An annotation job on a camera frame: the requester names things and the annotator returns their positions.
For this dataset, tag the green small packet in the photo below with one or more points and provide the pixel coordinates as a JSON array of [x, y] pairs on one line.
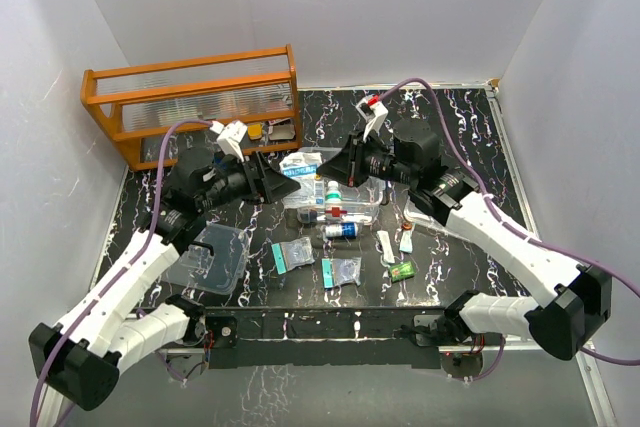
[[402, 271]]

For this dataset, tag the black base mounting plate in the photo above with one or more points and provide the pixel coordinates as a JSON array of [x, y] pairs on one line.
[[335, 336]]

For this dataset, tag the brown bottle orange cap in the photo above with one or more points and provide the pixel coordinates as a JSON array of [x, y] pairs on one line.
[[307, 215]]

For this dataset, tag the yellow item on shelf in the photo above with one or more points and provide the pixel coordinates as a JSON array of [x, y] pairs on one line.
[[255, 131]]

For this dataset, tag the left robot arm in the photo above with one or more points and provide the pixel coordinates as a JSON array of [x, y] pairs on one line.
[[83, 355]]

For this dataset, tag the clear box lid with handle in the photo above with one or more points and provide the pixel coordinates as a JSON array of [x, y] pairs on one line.
[[215, 264]]

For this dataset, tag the blue white spray can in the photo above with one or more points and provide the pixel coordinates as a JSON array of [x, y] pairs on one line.
[[342, 230]]

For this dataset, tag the white bottle green band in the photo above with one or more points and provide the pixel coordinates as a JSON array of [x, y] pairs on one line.
[[333, 193]]

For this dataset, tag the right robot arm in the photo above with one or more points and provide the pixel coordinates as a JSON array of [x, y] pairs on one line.
[[567, 300]]

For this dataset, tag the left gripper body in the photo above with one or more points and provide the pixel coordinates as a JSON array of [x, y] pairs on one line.
[[229, 186]]

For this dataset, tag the orange wooden shelf rack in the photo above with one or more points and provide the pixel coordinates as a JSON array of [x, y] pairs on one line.
[[134, 106]]

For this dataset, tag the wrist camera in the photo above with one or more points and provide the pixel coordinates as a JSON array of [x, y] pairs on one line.
[[373, 111], [229, 137]]

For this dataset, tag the clear bag teal header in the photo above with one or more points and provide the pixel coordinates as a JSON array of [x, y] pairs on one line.
[[339, 272]]

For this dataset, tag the clear first aid box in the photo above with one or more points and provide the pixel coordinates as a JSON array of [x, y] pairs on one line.
[[359, 204]]

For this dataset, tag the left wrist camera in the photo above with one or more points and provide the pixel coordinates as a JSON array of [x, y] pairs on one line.
[[229, 137]]

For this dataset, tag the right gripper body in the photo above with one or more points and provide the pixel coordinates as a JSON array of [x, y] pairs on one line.
[[380, 162]]

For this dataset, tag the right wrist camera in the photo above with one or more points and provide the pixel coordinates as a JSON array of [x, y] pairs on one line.
[[373, 111]]

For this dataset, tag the white teal ointment tube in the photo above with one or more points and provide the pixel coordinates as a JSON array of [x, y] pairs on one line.
[[406, 245]]

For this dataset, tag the cardboard box on shelf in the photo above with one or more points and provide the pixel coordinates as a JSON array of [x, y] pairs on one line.
[[281, 130]]

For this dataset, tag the clear divider tray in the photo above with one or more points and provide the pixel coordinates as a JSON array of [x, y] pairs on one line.
[[426, 222]]

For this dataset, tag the white blue medicine packet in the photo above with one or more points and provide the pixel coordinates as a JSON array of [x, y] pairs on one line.
[[301, 166]]

